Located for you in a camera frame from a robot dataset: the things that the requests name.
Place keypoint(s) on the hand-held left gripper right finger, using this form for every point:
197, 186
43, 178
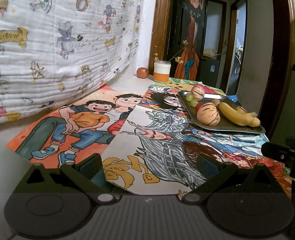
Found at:
206, 167

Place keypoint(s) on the yellow bear drawing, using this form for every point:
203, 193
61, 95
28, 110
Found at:
177, 84

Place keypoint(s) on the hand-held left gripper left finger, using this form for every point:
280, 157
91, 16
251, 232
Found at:
91, 167

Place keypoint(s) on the metal tray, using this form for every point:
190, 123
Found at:
225, 128

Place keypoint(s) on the painting of a woman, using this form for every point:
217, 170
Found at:
191, 37

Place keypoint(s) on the yellow dried flower sprigs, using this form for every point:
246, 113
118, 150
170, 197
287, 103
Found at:
178, 59

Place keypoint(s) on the green grape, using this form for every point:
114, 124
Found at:
189, 97
194, 102

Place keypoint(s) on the wooden door frame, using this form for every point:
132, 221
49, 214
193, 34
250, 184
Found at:
162, 25
282, 55

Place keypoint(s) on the red cherry tomato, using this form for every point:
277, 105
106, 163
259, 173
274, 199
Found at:
199, 106

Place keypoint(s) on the silver-haired figure drawing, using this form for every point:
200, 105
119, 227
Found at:
162, 160

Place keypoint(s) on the white and orange jar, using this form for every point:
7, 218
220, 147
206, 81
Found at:
162, 73

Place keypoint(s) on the large yellow banana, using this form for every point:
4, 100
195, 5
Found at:
233, 115

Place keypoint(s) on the red apple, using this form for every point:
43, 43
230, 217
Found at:
142, 72

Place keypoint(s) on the striped pepino melon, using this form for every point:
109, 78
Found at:
208, 114
197, 92

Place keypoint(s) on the printed blanket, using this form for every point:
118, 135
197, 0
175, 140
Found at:
50, 50

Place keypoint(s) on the yellow crinkled bag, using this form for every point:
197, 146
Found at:
210, 52

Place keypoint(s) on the black appliance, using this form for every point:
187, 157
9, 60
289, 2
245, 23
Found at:
208, 72

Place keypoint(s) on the red orange patterned drawing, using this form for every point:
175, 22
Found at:
270, 167

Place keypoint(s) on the small yellow banana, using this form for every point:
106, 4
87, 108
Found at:
255, 122

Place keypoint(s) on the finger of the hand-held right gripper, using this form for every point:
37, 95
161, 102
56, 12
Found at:
275, 151

